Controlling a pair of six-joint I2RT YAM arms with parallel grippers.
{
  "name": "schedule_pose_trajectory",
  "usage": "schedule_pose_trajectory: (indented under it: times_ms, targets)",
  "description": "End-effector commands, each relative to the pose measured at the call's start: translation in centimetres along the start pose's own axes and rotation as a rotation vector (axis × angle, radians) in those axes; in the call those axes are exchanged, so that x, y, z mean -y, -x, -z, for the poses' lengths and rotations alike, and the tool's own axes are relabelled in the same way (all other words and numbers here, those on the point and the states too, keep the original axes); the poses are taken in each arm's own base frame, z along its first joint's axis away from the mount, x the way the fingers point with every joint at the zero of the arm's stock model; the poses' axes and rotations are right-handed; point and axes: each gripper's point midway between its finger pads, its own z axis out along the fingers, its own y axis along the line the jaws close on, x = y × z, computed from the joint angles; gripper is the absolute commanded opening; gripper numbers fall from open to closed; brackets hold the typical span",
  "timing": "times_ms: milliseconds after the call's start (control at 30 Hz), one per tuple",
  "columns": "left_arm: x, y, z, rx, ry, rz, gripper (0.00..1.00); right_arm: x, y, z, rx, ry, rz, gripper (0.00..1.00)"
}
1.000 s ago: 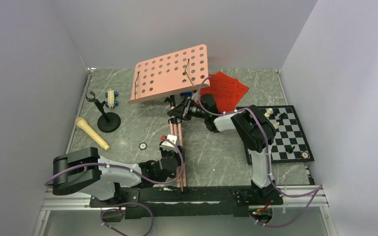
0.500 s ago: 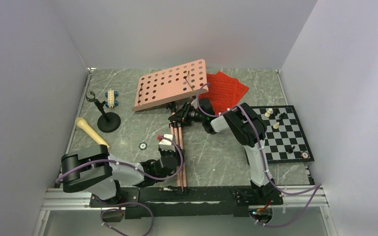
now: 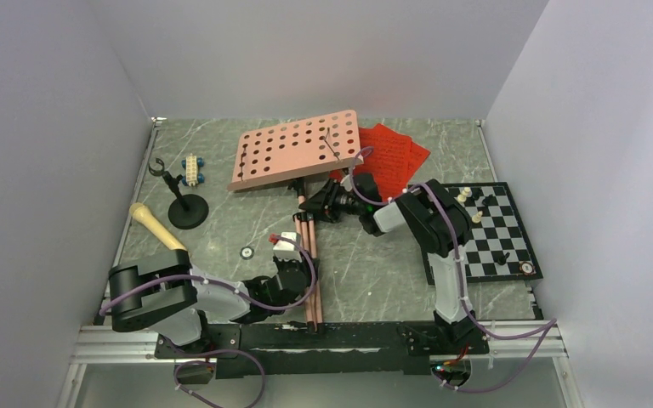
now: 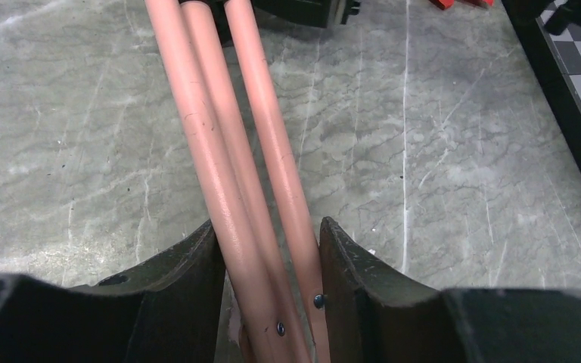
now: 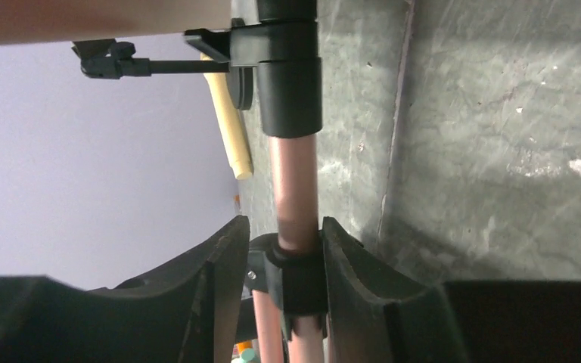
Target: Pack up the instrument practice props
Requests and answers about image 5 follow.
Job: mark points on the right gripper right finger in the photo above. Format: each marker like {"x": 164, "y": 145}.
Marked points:
{"x": 379, "y": 315}

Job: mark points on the black microphone stand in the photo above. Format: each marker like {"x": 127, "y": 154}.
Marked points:
{"x": 110, "y": 59}

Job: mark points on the pink music stand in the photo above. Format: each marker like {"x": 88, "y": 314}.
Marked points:
{"x": 282, "y": 48}

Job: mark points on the cream toy microphone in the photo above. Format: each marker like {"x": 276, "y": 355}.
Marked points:
{"x": 230, "y": 126}

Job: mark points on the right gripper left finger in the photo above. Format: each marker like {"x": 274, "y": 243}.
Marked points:
{"x": 185, "y": 310}

